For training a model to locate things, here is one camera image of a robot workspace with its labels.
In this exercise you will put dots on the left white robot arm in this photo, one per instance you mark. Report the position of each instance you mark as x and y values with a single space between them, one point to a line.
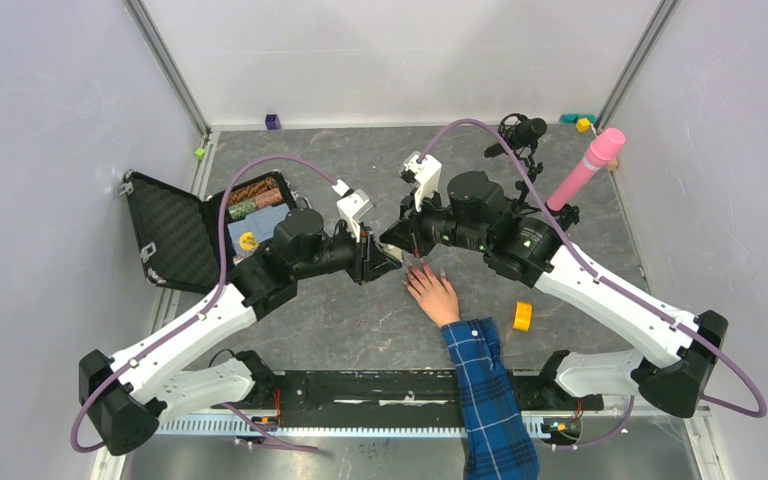
127 396

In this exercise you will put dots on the black poker chip case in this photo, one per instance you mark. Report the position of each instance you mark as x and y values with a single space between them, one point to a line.
177 232

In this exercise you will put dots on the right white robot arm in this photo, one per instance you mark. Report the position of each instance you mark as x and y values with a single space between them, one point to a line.
669 363

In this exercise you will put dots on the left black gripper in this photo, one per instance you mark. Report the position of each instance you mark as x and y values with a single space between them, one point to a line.
371 260

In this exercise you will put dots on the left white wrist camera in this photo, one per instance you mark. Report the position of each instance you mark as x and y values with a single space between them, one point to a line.
352 206

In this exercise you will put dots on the purple cube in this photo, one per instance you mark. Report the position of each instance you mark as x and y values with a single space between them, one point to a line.
272 122

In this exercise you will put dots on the person hand with painted nails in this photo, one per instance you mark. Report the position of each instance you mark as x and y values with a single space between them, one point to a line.
434 294

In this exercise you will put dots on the blue plaid sleeve forearm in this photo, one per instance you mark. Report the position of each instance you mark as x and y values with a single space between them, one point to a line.
498 443

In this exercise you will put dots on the small nail polish bottle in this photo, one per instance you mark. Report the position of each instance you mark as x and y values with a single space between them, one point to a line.
394 252

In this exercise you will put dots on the small yellow cube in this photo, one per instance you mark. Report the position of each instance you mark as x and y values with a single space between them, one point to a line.
583 124

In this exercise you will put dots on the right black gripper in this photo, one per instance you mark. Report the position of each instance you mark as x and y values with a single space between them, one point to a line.
407 233

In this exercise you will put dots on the yellow block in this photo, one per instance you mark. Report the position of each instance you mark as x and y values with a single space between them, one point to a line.
522 318

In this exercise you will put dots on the black microphone on tripod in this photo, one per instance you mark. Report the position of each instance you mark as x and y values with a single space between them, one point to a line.
522 134

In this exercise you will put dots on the teal block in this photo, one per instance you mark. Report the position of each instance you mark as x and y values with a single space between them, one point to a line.
573 118

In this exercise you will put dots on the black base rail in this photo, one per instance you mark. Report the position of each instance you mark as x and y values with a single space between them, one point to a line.
408 399

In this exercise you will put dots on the pink foam cylinder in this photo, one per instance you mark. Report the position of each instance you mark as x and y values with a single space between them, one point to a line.
603 150

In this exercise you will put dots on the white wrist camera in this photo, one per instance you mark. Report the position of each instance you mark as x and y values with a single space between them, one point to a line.
352 206
424 172

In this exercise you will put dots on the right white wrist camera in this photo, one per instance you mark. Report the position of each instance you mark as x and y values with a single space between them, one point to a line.
424 172

